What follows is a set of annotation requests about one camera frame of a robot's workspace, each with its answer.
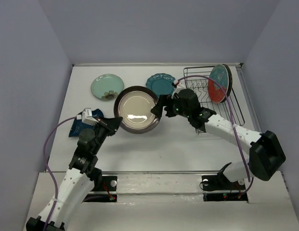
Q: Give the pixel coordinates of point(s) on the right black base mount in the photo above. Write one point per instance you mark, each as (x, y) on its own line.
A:
(217, 188)

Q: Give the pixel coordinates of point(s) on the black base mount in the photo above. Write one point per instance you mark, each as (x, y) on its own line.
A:
(105, 192)
(217, 188)

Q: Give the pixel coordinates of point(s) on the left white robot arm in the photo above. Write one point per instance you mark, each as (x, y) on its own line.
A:
(80, 178)

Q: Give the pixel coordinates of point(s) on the navy blue leaf-shaped dish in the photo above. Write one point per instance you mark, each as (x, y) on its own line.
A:
(78, 125)

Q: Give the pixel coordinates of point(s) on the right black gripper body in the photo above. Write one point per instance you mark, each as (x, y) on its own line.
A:
(175, 109)

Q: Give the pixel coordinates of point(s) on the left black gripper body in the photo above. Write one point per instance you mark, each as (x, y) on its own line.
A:
(101, 131)

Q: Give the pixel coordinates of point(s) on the black wire dish rack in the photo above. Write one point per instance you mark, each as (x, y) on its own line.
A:
(199, 84)

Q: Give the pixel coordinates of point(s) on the red and teal floral plate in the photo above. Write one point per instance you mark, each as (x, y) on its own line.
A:
(218, 84)

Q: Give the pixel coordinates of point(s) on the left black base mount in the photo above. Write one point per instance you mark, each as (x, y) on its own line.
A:
(105, 192)

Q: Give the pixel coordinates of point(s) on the cream plate with metallic rim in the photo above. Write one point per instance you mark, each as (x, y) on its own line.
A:
(134, 105)

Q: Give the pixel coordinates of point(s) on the light green round plate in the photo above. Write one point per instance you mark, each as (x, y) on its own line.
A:
(107, 87)

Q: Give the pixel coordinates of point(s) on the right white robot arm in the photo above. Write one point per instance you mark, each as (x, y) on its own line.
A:
(261, 153)

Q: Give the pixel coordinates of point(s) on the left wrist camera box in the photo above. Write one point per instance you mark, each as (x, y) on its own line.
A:
(87, 117)

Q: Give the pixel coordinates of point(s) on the dark teal speckled plate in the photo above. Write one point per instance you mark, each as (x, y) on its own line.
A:
(230, 77)

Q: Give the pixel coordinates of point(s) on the teal scalloped edge plate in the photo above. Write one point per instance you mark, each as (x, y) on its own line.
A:
(161, 84)

